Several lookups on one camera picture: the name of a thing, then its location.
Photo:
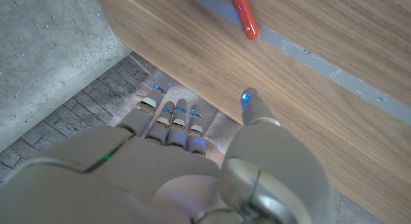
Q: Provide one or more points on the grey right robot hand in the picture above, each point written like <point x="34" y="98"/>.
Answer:
<point x="144" y="179"/>

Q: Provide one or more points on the grey tape outline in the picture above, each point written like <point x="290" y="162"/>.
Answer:
<point x="321" y="68"/>

